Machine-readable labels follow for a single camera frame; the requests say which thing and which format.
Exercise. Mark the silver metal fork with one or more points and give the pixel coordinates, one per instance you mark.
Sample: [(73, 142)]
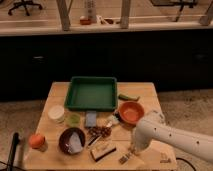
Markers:
[(125, 157)]

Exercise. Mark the black handled utensil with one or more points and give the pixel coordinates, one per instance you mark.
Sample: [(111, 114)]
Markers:
[(93, 140)]

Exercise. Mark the blue sponge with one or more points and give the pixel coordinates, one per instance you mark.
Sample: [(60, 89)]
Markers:
[(90, 120)]

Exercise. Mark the green plastic tray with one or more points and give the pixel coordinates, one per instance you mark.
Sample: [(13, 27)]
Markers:
[(92, 93)]

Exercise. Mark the wooden block brush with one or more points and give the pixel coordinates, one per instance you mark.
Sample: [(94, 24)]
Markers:
[(102, 149)]

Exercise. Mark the orange lidded jar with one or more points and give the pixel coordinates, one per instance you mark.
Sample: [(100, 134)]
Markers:
[(37, 141)]

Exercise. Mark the white crumpled wrapper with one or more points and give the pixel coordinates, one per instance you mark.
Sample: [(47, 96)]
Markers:
[(112, 121)]

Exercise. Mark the orange bowl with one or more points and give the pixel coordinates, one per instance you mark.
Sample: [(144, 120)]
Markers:
[(131, 112)]

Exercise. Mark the dark brown bowl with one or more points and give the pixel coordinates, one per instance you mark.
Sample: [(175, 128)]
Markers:
[(65, 136)]

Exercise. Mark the green cucumber toy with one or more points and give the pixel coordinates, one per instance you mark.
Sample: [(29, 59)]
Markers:
[(128, 98)]

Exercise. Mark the brown grape bunch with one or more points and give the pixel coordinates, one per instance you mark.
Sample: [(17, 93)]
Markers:
[(100, 131)]

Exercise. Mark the red object on shelf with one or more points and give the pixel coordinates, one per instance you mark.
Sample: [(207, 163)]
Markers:
[(84, 21)]

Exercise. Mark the white cloth in bowl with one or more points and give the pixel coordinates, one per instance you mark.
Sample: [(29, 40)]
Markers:
[(74, 145)]

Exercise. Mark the black office chair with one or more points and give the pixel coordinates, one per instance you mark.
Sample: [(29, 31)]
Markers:
[(25, 4)]

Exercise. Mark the black pole stand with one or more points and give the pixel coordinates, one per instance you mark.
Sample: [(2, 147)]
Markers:
[(15, 141)]

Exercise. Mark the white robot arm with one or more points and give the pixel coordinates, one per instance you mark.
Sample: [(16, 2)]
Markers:
[(153, 127)]

